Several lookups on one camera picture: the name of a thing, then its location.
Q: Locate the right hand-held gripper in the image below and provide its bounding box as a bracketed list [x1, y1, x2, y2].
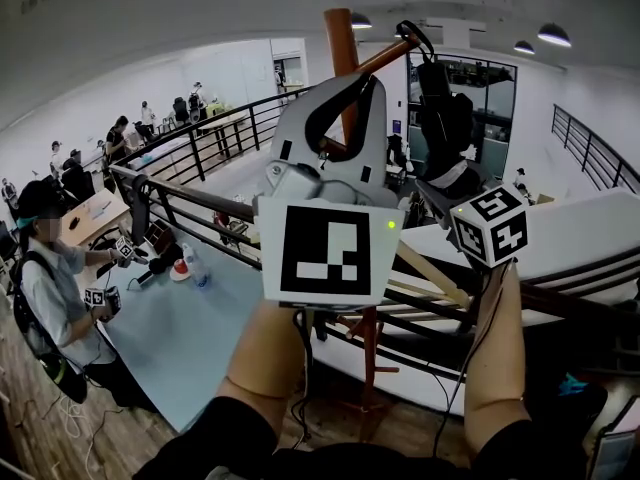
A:
[414, 160, 530, 270]

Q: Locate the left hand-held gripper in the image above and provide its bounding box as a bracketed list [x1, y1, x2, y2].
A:
[256, 71, 406, 312]

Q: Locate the black umbrella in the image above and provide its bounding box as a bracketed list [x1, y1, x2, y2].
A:
[396, 19, 475, 182]

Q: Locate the brown wooden coat rack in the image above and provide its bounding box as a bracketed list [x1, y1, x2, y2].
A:
[318, 7, 422, 444]

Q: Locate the person's right forearm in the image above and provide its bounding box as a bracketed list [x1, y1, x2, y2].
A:
[462, 261, 532, 457]

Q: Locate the person's left forearm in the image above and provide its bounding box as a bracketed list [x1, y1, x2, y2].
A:
[214, 299, 307, 452]

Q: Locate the black framed glass partition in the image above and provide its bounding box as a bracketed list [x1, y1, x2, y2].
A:
[406, 50, 519, 180]

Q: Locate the light wooden rod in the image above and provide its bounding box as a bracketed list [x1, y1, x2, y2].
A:
[394, 240, 472, 311]
[387, 278, 454, 303]

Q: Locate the round wooden table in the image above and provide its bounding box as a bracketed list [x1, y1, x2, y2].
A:
[196, 111, 250, 160]

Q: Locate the curved black metal railing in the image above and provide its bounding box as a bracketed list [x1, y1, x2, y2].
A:
[106, 86, 312, 182]

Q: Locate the short black metal railing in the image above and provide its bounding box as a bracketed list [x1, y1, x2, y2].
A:
[550, 103, 640, 195]

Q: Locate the black metal balcony railing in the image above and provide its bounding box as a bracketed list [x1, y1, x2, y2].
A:
[108, 164, 640, 372]

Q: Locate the clear plastic water bottle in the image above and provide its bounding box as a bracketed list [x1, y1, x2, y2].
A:
[181, 242, 212, 289]

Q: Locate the brown wooden box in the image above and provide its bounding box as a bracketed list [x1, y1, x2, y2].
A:
[143, 218, 177, 255]

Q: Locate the black cloth object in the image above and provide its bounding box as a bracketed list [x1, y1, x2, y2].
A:
[147, 242, 184, 276]

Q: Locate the teal cloth item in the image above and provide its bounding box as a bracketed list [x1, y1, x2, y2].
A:
[556, 372, 590, 398]

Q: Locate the light wooden desk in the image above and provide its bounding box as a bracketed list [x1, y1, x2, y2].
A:
[58, 187, 132, 248]

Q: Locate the light blue table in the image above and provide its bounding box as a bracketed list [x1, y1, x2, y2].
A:
[93, 227, 266, 433]

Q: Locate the dark tablet device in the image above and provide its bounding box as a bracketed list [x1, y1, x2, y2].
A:
[583, 394, 640, 480]

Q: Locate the person's black shirt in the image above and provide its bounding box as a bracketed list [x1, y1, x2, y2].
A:
[132, 395, 609, 480]

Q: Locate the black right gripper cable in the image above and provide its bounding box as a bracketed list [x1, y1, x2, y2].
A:
[431, 261, 517, 458]

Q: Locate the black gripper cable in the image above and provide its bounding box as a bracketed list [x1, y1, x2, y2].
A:
[291, 310, 315, 442]
[431, 261, 517, 458]

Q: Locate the black clamp post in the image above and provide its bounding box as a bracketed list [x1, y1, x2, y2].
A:
[130, 173, 152, 247]

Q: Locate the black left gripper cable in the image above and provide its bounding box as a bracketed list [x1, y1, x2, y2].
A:
[291, 310, 315, 442]

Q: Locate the white floor cable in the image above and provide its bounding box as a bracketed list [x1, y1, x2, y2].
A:
[57, 393, 104, 472]

